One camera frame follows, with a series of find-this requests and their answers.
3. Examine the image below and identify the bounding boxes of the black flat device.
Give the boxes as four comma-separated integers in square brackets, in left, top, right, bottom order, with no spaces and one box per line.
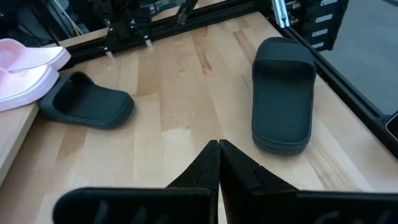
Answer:
[384,112,398,141]

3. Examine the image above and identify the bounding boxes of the black cabinet white labels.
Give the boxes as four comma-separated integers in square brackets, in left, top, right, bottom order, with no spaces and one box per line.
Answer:
[292,0,349,52]

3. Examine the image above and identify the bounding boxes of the aluminium extrusion post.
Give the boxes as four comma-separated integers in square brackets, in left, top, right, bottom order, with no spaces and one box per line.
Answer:
[271,0,292,29]

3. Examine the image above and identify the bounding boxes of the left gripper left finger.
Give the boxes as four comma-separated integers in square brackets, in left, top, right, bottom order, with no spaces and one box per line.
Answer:
[52,139,221,224]

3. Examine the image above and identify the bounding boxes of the black rubber slide sandal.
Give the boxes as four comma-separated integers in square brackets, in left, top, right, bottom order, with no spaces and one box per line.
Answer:
[37,70,136,130]
[251,36,318,157]

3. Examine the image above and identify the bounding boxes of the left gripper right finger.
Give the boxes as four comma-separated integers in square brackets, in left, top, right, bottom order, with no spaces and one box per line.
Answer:
[219,139,398,224]

